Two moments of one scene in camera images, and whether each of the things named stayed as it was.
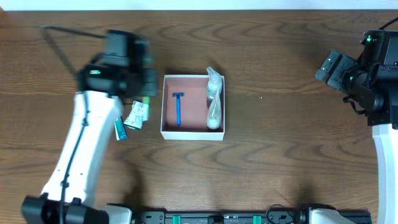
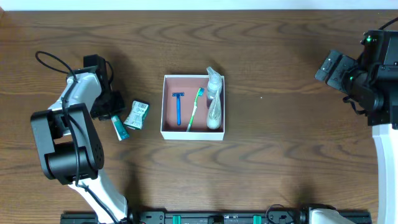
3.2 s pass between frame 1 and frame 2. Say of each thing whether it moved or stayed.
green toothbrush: moved
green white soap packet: stayed
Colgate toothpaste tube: stayed
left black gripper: moved
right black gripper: stayed
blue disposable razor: stayed
